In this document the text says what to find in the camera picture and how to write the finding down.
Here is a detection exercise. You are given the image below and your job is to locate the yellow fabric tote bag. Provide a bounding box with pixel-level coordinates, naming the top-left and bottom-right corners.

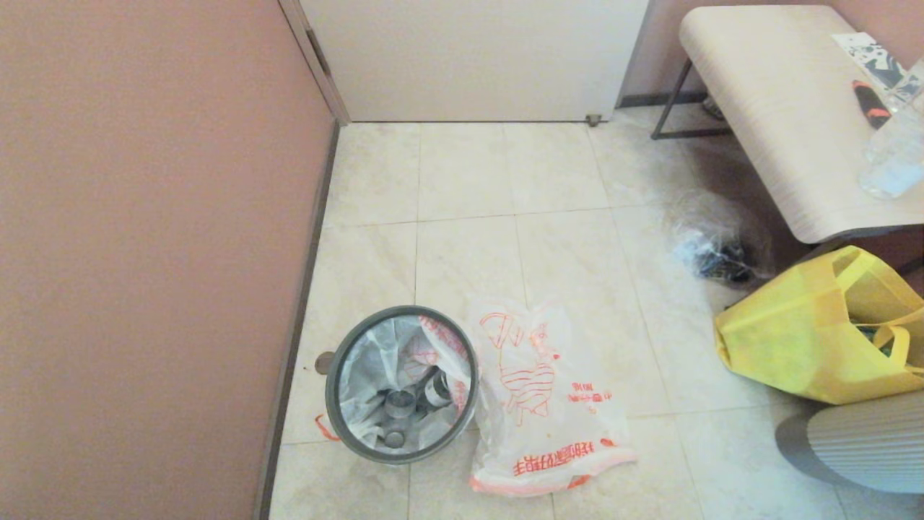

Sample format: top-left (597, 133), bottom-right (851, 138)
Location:
top-left (715, 246), bottom-right (924, 405)

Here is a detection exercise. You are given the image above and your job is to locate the black and white printed leaflet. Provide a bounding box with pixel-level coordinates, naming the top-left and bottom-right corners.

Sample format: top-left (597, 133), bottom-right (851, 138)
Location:
top-left (832, 32), bottom-right (912, 91)

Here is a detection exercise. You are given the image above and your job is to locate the white plastic bag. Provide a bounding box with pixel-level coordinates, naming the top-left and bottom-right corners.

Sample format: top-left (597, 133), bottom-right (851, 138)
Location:
top-left (315, 311), bottom-right (481, 456)

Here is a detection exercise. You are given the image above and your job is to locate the clear bag with dark items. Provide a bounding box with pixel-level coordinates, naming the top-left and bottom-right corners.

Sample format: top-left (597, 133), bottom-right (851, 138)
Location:
top-left (668, 191), bottom-right (777, 286)

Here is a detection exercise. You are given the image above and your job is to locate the clear plastic bottle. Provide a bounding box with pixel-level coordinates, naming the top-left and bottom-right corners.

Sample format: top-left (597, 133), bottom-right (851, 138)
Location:
top-left (859, 58), bottom-right (924, 201)

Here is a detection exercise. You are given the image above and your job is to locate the short dark grey baseboard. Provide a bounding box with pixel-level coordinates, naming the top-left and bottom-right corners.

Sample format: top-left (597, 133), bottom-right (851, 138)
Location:
top-left (621, 90), bottom-right (708, 109)

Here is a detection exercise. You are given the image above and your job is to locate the flat orange print plastic bag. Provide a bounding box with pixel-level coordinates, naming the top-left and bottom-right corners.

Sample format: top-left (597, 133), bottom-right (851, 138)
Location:
top-left (466, 298), bottom-right (640, 498)

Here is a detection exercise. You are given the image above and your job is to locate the white ribbed cylinder object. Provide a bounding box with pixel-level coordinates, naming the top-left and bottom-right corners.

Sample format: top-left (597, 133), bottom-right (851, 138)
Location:
top-left (776, 390), bottom-right (924, 495)

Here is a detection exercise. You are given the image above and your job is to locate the black and orange tool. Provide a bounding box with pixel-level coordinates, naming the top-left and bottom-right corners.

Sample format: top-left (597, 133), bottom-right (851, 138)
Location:
top-left (852, 79), bottom-right (892, 129)

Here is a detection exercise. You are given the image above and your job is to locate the dark grey bin ring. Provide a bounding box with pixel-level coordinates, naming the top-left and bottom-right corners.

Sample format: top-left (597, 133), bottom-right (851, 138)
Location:
top-left (325, 305), bottom-right (479, 464)

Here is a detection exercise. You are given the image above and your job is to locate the long dark grey baseboard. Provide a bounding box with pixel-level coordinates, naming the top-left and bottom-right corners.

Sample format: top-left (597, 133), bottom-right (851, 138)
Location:
top-left (253, 119), bottom-right (340, 520)

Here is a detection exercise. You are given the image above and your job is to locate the dark bottle with white label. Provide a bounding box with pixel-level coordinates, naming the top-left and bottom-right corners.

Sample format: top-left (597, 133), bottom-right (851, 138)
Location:
top-left (413, 367), bottom-right (454, 411)

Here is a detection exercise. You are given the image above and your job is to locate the white door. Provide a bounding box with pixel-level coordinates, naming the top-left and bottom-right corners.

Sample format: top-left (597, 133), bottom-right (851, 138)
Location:
top-left (300, 0), bottom-right (650, 122)

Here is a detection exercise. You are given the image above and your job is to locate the beige wood grain table top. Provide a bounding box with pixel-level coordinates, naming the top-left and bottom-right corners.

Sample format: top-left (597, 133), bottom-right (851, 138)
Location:
top-left (679, 6), bottom-right (924, 245)

